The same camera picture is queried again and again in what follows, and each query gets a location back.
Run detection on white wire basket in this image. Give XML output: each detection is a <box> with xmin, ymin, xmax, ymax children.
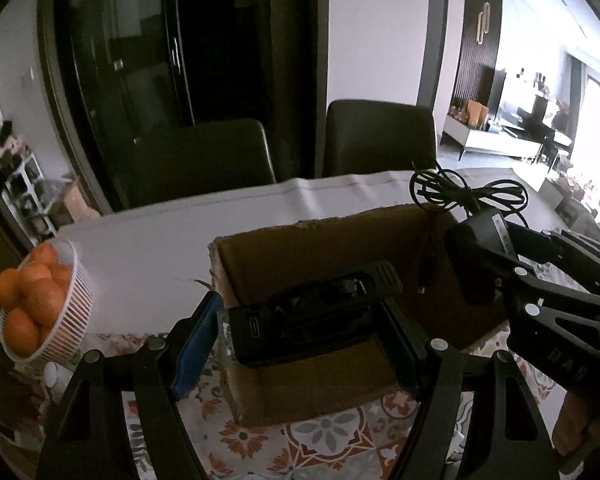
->
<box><xmin>0</xmin><ymin>237</ymin><xmax>98</xmax><ymax>366</ymax></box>

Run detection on grey curtain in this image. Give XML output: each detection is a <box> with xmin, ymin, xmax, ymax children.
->
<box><xmin>569</xmin><ymin>55</ymin><xmax>588</xmax><ymax>133</ymax></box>

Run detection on dark glass sliding door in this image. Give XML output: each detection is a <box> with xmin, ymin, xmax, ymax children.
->
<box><xmin>37</xmin><ymin>0</ymin><xmax>331</xmax><ymax>211</ymax></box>

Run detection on black power cable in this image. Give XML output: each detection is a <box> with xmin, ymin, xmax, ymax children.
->
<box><xmin>410</xmin><ymin>160</ymin><xmax>531</xmax><ymax>293</ymax></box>

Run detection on small white cup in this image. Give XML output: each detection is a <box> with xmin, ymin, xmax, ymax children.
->
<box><xmin>42</xmin><ymin>360</ymin><xmax>76</xmax><ymax>401</ymax></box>

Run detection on black power adapter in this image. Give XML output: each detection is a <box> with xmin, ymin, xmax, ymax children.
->
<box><xmin>445</xmin><ymin>207</ymin><xmax>523</xmax><ymax>306</ymax></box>

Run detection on gold wall ornament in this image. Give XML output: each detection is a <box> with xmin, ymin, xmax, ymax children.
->
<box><xmin>475</xmin><ymin>2</ymin><xmax>492</xmax><ymax>46</ymax></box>

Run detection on small brown cardboard box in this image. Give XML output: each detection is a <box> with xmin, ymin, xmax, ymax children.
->
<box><xmin>62</xmin><ymin>180</ymin><xmax>101</xmax><ymax>223</ymax></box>

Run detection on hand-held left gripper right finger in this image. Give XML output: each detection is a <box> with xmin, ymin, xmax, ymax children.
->
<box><xmin>380</xmin><ymin>297</ymin><xmax>561</xmax><ymax>480</ymax></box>

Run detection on dark clutter pile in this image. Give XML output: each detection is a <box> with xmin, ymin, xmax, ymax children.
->
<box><xmin>0</xmin><ymin>120</ymin><xmax>33</xmax><ymax>173</ymax></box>

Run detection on white television cabinet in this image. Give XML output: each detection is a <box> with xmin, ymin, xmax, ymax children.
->
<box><xmin>440</xmin><ymin>110</ymin><xmax>546</xmax><ymax>161</ymax></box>

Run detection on dark dining chair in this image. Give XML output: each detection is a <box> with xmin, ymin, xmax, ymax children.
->
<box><xmin>322</xmin><ymin>99</ymin><xmax>438</xmax><ymax>178</ymax></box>
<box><xmin>115</xmin><ymin>117</ymin><xmax>278</xmax><ymax>211</ymax></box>

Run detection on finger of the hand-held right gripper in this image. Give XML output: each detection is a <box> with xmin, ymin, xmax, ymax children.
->
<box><xmin>502</xmin><ymin>220</ymin><xmax>600</xmax><ymax>291</ymax></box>
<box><xmin>495</xmin><ymin>260</ymin><xmax>600</xmax><ymax>356</ymax></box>

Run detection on brown decor items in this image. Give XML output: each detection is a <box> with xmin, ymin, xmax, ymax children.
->
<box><xmin>449</xmin><ymin>99</ymin><xmax>490</xmax><ymax>128</ymax></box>

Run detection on grey plastic bag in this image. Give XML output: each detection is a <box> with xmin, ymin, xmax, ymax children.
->
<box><xmin>39</xmin><ymin>179</ymin><xmax>68</xmax><ymax>213</ymax></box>

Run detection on black camera device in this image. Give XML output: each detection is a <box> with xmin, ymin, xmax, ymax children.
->
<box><xmin>217</xmin><ymin>260</ymin><xmax>403</xmax><ymax>368</ymax></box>

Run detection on floral patterned tablecloth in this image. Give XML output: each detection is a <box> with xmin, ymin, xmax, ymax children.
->
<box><xmin>15</xmin><ymin>260</ymin><xmax>600</xmax><ymax>480</ymax></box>

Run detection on dark slatted wall panel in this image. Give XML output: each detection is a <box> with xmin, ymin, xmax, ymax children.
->
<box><xmin>452</xmin><ymin>0</ymin><xmax>503</xmax><ymax>111</ymax></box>

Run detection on dark interior door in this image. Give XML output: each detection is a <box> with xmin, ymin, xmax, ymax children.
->
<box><xmin>417</xmin><ymin>0</ymin><xmax>451</xmax><ymax>108</ymax></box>

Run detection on white table cover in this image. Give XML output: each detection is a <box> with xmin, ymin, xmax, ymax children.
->
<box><xmin>55</xmin><ymin>167</ymin><xmax>546</xmax><ymax>341</ymax></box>

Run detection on black television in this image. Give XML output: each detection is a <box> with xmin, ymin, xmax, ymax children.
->
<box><xmin>487</xmin><ymin>67</ymin><xmax>507</xmax><ymax>122</ymax></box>

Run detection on person's right hand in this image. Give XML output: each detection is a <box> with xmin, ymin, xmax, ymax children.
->
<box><xmin>552</xmin><ymin>390</ymin><xmax>600</xmax><ymax>461</ymax></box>

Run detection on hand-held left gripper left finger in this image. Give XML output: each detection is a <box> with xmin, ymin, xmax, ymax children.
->
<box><xmin>35</xmin><ymin>290</ymin><xmax>226</xmax><ymax>480</ymax></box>

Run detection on white shoe rack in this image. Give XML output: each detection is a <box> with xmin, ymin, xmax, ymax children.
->
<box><xmin>0</xmin><ymin>152</ymin><xmax>46</xmax><ymax>241</ymax></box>

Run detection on pile of oranges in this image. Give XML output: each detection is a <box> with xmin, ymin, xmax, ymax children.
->
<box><xmin>0</xmin><ymin>242</ymin><xmax>76</xmax><ymax>358</ymax></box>

